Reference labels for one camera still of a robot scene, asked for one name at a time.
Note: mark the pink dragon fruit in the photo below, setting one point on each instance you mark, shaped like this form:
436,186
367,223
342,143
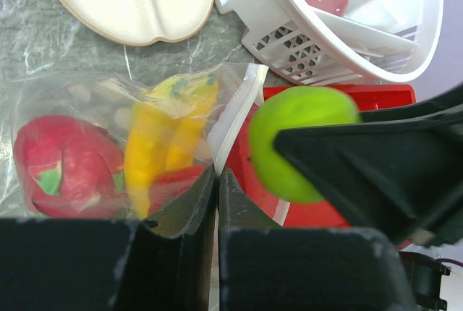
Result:
69,168

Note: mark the green apple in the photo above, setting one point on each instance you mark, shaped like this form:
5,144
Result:
277,124

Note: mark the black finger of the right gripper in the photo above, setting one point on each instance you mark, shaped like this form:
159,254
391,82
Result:
398,171

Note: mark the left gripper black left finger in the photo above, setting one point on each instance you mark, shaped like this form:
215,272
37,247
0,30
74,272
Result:
191,214

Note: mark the white plastic basket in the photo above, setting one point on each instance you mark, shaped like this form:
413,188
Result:
391,40

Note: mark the yellow banana bunch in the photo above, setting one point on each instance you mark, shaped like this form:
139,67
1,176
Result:
165,130

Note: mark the clear dotted zip top bag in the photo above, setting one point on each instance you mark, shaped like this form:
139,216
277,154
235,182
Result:
106,99

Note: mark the red bell pepper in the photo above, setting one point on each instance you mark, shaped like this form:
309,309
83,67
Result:
170,185

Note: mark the red plastic tray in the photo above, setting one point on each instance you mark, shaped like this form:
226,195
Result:
322,214

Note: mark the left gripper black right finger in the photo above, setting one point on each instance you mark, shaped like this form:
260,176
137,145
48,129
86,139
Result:
236,209

